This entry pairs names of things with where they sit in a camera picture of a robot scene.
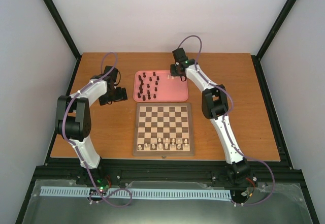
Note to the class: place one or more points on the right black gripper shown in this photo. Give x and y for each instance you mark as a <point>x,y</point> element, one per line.
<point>172,72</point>

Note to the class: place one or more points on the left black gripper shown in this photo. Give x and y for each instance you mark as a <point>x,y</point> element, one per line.
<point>122,95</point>

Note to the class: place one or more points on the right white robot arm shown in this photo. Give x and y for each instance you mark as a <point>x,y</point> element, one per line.
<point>214,108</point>

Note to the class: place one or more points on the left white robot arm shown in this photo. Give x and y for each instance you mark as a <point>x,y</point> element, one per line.
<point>73,117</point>

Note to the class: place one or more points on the wooden chess board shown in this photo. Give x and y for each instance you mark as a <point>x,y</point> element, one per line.
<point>163,120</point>

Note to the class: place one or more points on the pink plastic tray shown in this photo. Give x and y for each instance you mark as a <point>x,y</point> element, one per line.
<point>154,86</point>

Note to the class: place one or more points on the black aluminium frame base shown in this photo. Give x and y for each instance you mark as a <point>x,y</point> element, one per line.
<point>183,171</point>

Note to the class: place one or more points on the light blue cable duct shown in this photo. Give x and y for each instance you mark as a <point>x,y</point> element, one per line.
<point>138,193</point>

